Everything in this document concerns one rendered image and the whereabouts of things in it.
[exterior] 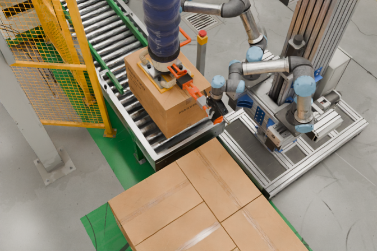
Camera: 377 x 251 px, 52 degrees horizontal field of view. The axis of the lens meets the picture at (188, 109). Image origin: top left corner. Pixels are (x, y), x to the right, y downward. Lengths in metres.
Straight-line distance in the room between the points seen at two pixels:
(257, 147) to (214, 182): 0.74
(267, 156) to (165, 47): 1.51
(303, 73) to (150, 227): 1.52
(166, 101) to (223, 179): 0.77
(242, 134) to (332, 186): 0.95
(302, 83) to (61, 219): 2.38
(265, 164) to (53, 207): 1.90
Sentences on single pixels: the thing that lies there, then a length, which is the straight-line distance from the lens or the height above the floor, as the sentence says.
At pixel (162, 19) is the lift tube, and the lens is 2.39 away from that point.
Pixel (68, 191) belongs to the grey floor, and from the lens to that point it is 3.72.
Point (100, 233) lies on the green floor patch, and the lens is 3.52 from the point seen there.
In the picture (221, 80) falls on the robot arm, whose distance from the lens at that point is 2.24.
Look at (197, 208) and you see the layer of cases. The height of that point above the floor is 0.54.
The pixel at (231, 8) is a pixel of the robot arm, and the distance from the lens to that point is 2.61.
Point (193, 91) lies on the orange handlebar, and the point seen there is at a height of 1.23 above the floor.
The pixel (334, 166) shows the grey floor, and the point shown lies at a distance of 3.95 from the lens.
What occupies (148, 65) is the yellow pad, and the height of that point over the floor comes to 1.13.
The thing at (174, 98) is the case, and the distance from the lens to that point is 2.75.
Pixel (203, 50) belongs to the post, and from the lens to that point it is 3.36.
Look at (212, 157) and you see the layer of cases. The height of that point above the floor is 0.54.
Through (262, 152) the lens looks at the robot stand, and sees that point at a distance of 3.59.
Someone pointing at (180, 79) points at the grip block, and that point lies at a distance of 2.67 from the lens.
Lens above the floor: 3.31
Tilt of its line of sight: 56 degrees down
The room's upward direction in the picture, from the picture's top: 2 degrees clockwise
